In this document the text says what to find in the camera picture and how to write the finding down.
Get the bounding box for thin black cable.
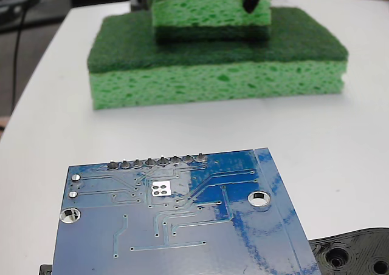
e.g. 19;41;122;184
11;0;41;112

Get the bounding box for black 3D printed bracket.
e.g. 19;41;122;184
38;226;389;275

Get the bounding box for large green sponge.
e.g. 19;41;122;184
86;7;349;111

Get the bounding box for blue printed circuit board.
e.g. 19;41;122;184
50;148;322;275

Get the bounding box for small green sponge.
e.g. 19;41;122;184
151;0;272;44

